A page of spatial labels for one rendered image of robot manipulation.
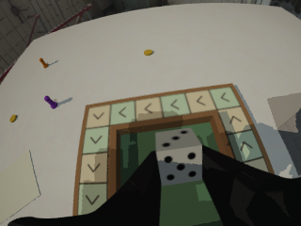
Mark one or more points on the white die with black pips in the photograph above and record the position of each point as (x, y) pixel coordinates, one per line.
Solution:
(179, 156)

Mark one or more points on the brown game board track with arrow squares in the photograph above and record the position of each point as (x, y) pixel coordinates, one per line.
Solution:
(83, 133)

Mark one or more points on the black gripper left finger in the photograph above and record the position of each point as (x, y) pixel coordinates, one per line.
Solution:
(136, 203)

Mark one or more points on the purple pawn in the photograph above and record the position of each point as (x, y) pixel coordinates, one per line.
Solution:
(51, 103)

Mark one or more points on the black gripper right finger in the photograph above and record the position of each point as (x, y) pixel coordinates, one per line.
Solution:
(245, 196)

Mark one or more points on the orange game pawn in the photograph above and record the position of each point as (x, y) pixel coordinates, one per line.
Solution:
(43, 63)

